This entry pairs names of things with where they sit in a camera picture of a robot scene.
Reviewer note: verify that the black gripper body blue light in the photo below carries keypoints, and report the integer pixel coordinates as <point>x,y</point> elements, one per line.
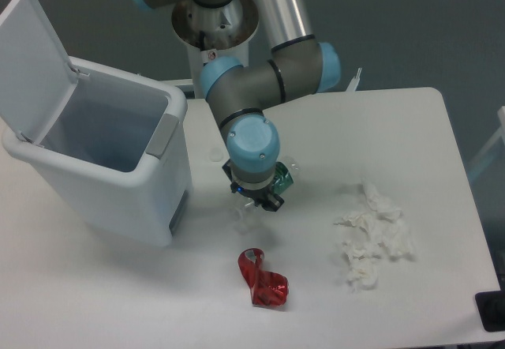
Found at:
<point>252,190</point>

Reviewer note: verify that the clear plastic bottle green label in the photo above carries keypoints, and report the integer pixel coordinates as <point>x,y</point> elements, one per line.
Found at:
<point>247,217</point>

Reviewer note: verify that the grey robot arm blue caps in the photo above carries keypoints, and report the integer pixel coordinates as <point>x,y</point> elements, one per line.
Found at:
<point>253,55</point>

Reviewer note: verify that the white bottle cap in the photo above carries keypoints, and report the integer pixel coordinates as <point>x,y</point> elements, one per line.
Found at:
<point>215,155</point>

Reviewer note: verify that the crushed red can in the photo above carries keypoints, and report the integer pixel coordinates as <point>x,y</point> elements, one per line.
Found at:
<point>267,289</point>

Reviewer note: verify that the crumpled white tissue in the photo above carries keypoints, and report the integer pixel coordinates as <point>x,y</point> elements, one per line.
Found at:
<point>376,230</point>

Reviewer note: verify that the white trash bin open lid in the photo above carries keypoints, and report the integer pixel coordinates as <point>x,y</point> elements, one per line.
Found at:
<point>110,143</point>

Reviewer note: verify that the black device at table edge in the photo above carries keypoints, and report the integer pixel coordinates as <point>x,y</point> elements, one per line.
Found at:
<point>490,306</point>

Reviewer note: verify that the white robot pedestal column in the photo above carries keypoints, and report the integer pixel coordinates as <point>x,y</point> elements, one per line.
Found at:
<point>210,33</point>

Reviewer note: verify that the white frame at right edge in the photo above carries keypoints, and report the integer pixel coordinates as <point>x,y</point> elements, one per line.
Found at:
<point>488,153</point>

